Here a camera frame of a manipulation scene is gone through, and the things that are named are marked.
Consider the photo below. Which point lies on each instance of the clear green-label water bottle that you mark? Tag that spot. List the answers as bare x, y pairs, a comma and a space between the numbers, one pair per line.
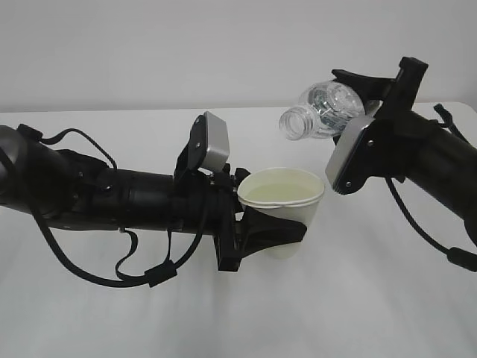
322, 111

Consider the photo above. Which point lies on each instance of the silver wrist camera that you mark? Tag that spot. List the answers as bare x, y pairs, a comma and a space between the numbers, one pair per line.
217, 143
343, 153

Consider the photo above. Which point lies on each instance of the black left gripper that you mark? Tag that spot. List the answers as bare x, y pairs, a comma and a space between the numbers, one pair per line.
207, 205

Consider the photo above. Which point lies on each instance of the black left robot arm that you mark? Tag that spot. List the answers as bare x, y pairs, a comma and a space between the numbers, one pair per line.
66, 190

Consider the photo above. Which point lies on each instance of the white paper cup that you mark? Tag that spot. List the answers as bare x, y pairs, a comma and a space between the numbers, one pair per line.
285, 193

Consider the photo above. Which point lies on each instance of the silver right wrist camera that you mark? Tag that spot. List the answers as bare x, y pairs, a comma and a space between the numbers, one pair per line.
343, 153

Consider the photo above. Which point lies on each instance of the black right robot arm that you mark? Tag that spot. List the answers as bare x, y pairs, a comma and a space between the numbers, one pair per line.
455, 187

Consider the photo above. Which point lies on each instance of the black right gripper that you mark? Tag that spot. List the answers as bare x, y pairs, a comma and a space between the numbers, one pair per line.
403, 139

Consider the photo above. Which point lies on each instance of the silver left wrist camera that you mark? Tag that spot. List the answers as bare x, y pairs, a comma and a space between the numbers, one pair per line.
217, 143

